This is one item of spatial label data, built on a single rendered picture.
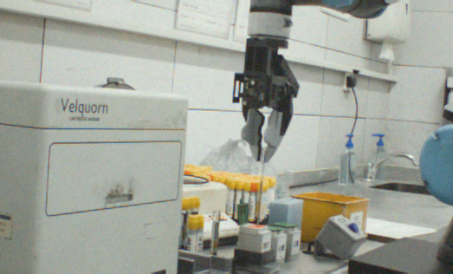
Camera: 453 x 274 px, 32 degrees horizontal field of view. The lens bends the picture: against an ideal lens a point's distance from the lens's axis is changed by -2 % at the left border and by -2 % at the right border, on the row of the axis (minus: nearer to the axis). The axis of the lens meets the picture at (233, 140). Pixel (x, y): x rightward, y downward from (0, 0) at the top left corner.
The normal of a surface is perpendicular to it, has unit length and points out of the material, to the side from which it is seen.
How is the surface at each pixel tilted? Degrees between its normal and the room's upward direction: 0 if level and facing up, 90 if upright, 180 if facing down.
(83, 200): 90
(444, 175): 97
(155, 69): 90
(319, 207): 90
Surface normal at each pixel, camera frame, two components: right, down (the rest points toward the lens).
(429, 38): -0.48, 0.00
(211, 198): 0.79, 0.10
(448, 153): -0.63, 0.11
